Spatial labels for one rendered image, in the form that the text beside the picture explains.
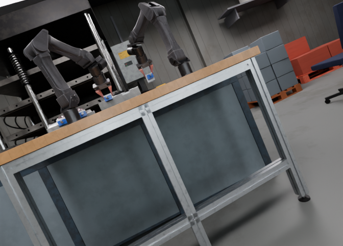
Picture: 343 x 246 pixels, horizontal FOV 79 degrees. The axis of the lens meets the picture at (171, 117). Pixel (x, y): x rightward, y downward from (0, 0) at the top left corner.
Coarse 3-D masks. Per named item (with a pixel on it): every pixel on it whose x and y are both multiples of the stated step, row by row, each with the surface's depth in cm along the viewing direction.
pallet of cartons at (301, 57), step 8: (296, 40) 442; (304, 40) 443; (336, 40) 405; (288, 48) 441; (296, 48) 443; (304, 48) 444; (320, 48) 400; (328, 48) 403; (336, 48) 402; (288, 56) 442; (296, 56) 443; (304, 56) 399; (312, 56) 400; (320, 56) 401; (328, 56) 402; (296, 64) 407; (304, 64) 400; (312, 64) 401; (296, 72) 417; (304, 72) 400; (312, 72) 481; (320, 72) 441; (328, 72) 401; (304, 80) 399
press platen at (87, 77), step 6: (108, 72) 208; (78, 78) 200; (84, 78) 200; (90, 78) 201; (72, 84) 199; (78, 84) 203; (48, 90) 196; (42, 96) 196; (18, 102) 193; (24, 102) 194; (30, 102) 194; (6, 108) 191; (12, 108) 192; (18, 108) 195; (0, 114) 191
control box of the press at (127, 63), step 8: (128, 40) 211; (112, 48) 209; (120, 48) 210; (120, 56) 210; (128, 56) 211; (120, 64) 211; (128, 64) 212; (128, 72) 212; (136, 72) 213; (144, 72) 214; (128, 80) 212; (136, 80) 217; (144, 88) 219
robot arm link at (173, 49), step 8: (160, 8) 108; (160, 16) 107; (160, 24) 107; (160, 32) 109; (168, 32) 108; (168, 40) 107; (168, 48) 109; (176, 48) 108; (168, 56) 110; (176, 56) 106; (184, 56) 109
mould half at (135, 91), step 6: (132, 90) 127; (138, 90) 128; (114, 96) 126; (120, 96) 126; (126, 96) 127; (132, 96) 127; (102, 102) 125; (108, 102) 125; (114, 102) 126; (120, 102) 126; (102, 108) 125
